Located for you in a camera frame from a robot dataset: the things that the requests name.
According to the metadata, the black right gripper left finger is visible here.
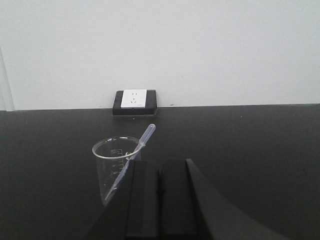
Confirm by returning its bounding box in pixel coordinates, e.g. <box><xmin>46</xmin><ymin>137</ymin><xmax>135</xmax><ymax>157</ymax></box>
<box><xmin>125</xmin><ymin>160</ymin><xmax>159</xmax><ymax>238</ymax></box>

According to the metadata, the clear glass beaker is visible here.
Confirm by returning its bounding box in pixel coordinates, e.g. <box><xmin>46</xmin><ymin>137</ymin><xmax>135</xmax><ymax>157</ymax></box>
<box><xmin>92</xmin><ymin>136</ymin><xmax>142</xmax><ymax>206</ymax></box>

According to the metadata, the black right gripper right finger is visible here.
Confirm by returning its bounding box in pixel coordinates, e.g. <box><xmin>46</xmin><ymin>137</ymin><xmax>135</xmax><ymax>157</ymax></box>
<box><xmin>159</xmin><ymin>159</ymin><xmax>198</xmax><ymax>238</ymax></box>

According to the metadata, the white socket on black box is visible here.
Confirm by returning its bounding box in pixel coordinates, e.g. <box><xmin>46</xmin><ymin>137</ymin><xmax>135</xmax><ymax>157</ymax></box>
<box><xmin>112</xmin><ymin>89</ymin><xmax>158</xmax><ymax>116</ymax></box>

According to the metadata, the clear plastic pipette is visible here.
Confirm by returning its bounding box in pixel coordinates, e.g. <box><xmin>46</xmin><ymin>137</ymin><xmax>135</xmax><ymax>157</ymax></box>
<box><xmin>104</xmin><ymin>123</ymin><xmax>156</xmax><ymax>203</ymax></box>

